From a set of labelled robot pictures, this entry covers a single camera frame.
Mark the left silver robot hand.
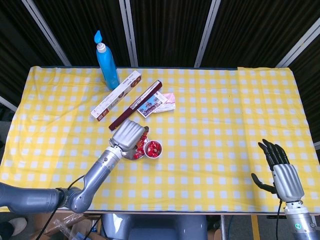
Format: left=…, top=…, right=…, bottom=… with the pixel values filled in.
left=111, top=118, right=150, bottom=153

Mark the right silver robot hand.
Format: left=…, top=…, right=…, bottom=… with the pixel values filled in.
left=251, top=139, right=305, bottom=203

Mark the round steel plate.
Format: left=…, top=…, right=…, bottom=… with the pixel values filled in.
left=122, top=132, right=150, bottom=161

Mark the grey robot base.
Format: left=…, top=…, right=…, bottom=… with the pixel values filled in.
left=101, top=214, right=208, bottom=240

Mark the building photo postcard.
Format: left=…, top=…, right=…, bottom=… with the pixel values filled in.
left=136, top=91, right=169, bottom=118

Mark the dark red long box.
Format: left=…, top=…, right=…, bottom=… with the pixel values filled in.
left=108, top=79, right=163, bottom=132

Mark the white paper cup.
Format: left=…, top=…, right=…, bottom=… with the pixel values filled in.
left=143, top=139, right=163, bottom=159

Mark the long white baking paper box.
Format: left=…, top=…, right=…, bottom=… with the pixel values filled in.
left=90, top=70, right=143, bottom=123

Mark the white paper sheet stack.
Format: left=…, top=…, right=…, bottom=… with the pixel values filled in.
left=152, top=101, right=176, bottom=114

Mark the pink paper note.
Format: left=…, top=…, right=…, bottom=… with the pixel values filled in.
left=162, top=92, right=176, bottom=104

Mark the blue pump bottle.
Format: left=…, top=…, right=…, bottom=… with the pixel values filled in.
left=93, top=30, right=120, bottom=91

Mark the yellow white checkered tablecloth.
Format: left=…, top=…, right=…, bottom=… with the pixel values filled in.
left=0, top=65, right=320, bottom=213

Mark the metal table leg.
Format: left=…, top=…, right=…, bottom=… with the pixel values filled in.
left=220, top=214, right=228, bottom=240

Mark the brown cardboard box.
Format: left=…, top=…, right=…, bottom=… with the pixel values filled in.
left=32, top=212, right=102, bottom=240

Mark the clear plastic wrap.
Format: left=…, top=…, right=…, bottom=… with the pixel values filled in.
left=53, top=212, right=87, bottom=240

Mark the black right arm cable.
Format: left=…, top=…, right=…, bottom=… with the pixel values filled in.
left=274, top=201, right=284, bottom=240

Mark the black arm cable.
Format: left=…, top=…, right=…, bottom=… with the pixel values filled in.
left=274, top=201, right=284, bottom=240
left=36, top=174, right=86, bottom=240

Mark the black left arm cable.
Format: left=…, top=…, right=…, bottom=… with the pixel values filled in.
left=36, top=174, right=86, bottom=240

